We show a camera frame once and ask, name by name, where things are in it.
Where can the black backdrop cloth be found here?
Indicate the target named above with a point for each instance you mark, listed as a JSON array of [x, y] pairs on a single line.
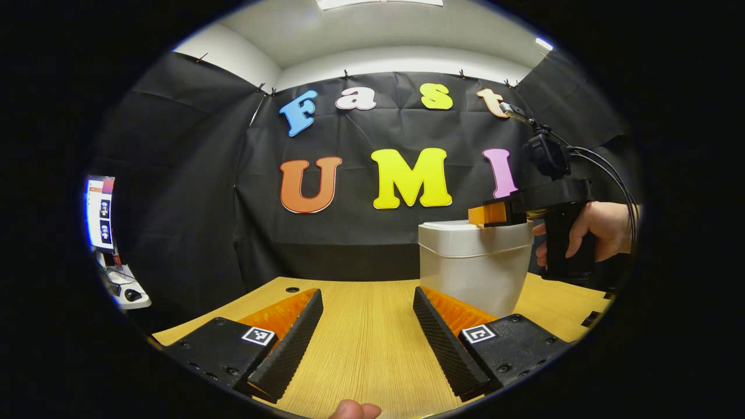
[[192, 203]]

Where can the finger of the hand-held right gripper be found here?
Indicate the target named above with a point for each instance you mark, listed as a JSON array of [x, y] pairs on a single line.
[[489, 214]]

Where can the small ceiling light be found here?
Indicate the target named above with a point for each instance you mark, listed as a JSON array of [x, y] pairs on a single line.
[[544, 44]]

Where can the ceiling light panel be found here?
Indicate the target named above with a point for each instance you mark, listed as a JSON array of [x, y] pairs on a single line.
[[378, 3]]

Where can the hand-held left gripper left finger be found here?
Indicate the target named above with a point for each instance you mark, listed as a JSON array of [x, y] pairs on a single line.
[[291, 349]]

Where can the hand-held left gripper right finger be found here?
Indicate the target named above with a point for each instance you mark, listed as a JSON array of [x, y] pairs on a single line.
[[442, 349]]

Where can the white desktop garbage bin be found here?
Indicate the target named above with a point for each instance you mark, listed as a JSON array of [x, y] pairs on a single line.
[[471, 262]]

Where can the black computer mouse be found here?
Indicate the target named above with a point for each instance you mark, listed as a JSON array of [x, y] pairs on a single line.
[[132, 295]]

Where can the white side desk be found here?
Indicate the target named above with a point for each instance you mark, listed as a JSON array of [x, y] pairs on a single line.
[[119, 285]]

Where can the wooden desktop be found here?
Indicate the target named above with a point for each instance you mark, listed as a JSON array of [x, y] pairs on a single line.
[[366, 337]]

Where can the computer monitor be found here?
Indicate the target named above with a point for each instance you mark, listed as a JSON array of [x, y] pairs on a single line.
[[100, 215]]

